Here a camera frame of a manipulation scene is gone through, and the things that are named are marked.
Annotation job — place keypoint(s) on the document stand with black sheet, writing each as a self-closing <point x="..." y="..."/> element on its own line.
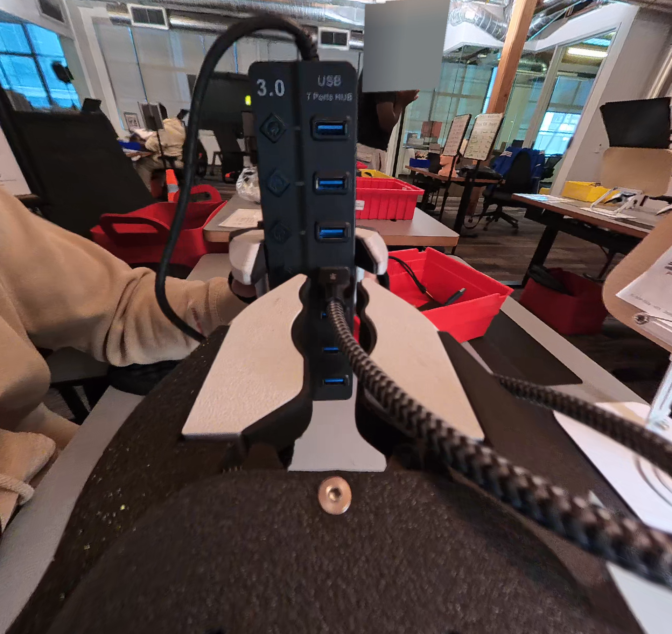
<point x="635" y="122"/>

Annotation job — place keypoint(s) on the wooden pillar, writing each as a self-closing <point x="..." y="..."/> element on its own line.
<point x="514" y="40"/>

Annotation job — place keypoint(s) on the printed instruction sheet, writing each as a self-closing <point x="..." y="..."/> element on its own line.
<point x="656" y="287"/>

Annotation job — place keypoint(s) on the red plastic bin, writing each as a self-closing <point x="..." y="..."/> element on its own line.
<point x="472" y="303"/>

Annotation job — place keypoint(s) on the small whiteboard easel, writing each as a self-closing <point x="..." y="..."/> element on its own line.
<point x="485" y="138"/>
<point x="456" y="135"/>

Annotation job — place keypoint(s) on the office chair with blue jacket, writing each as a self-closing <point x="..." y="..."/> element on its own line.
<point x="517" y="172"/>

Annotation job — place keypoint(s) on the wooden desk with black legs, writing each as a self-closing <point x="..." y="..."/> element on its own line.
<point x="577" y="211"/>

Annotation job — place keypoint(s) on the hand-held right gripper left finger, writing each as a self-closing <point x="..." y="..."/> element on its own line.
<point x="246" y="376"/>

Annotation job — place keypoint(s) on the yellow plastic bin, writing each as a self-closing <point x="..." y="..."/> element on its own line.
<point x="582" y="191"/>

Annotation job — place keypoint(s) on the black chair back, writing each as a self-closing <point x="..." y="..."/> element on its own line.
<point x="78" y="172"/>

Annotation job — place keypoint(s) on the person's left forearm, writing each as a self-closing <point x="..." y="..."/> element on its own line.
<point x="105" y="298"/>

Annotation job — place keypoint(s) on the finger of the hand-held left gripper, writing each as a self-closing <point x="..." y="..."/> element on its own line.
<point x="374" y="250"/>
<point x="244" y="258"/>

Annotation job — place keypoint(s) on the red ribbed crate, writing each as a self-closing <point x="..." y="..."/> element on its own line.
<point x="388" y="201"/>

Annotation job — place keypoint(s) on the black monitor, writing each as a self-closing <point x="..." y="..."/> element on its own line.
<point x="223" y="103"/>

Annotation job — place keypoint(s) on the instruction sheet on white stand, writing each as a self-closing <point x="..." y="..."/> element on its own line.
<point x="624" y="271"/>

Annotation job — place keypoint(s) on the orange traffic cone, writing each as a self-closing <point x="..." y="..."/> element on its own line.
<point x="173" y="185"/>

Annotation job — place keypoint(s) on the dark red floor bin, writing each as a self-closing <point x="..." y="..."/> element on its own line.
<point x="567" y="303"/>

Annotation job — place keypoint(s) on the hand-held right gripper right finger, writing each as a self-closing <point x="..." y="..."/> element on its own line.
<point x="414" y="350"/>

